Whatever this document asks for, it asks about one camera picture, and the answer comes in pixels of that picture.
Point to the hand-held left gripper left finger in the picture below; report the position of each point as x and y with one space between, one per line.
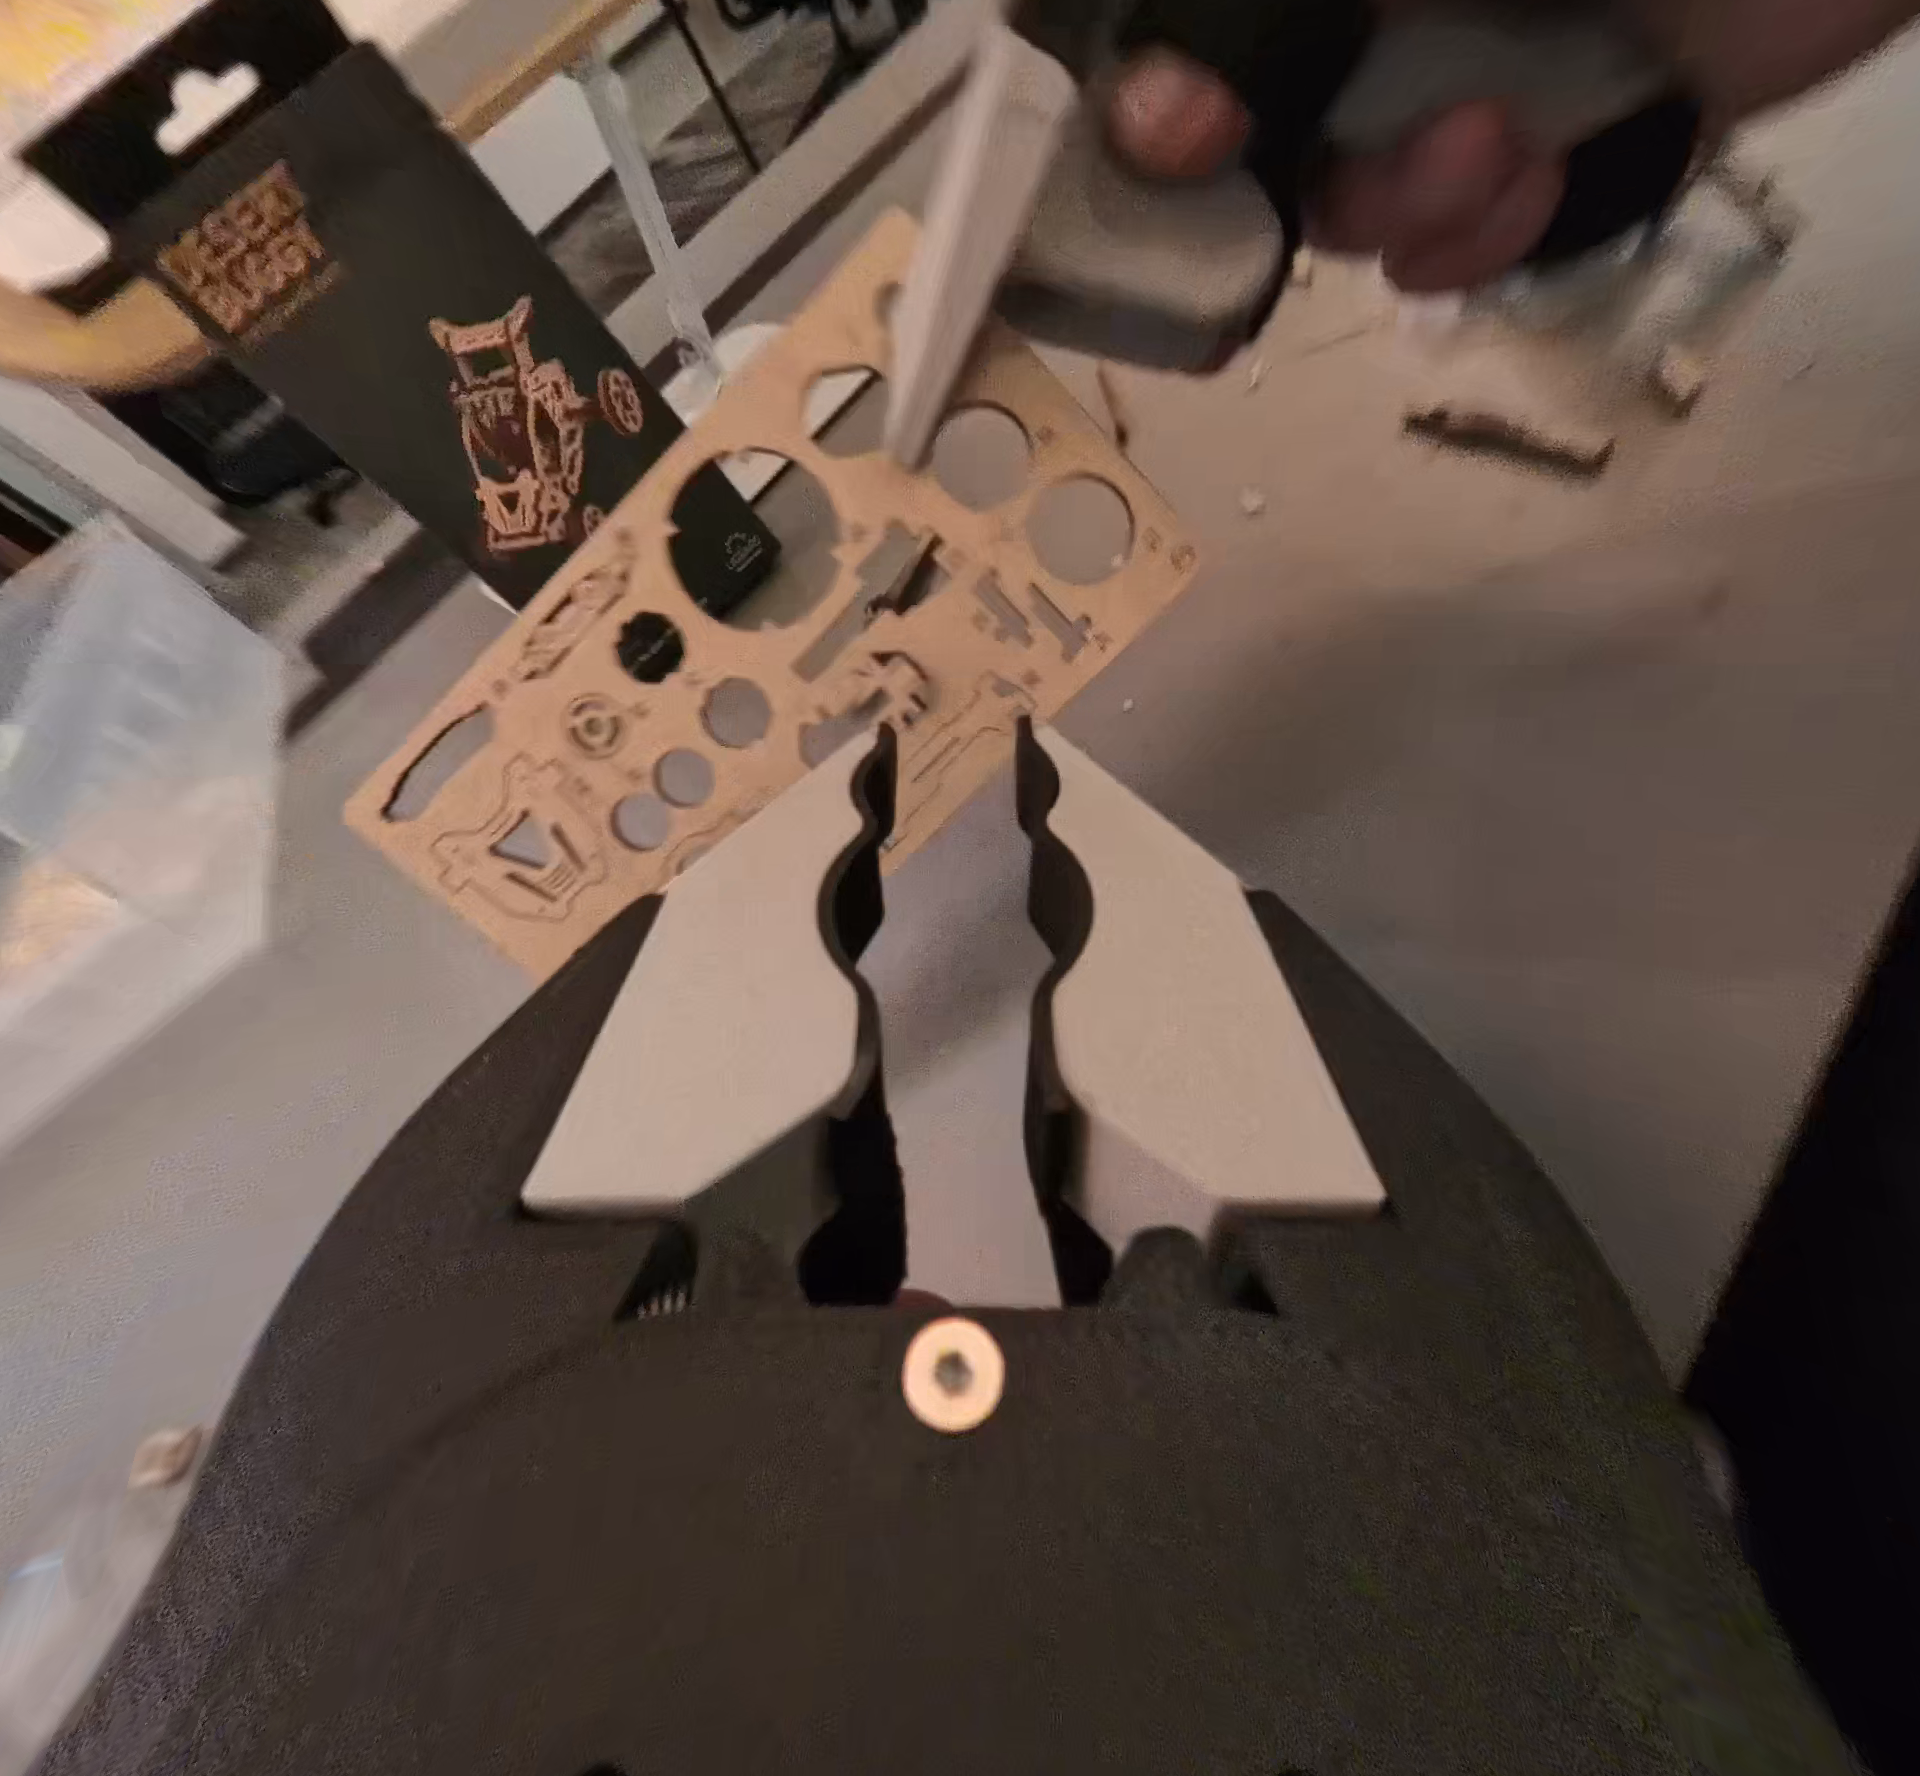
720 1042

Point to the clear plastic bin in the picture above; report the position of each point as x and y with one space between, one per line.
119 828

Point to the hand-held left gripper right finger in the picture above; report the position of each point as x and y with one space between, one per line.
1201 1055

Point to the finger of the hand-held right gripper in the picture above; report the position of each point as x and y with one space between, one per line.
972 234

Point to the rounded wooden board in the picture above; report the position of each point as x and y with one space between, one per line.
91 343

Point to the wooden parts sheet round holes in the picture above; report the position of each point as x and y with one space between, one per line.
742 795

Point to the short wooden strip scrap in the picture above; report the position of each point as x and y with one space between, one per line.
1509 437

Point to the dark model kit box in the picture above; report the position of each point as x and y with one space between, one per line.
379 309

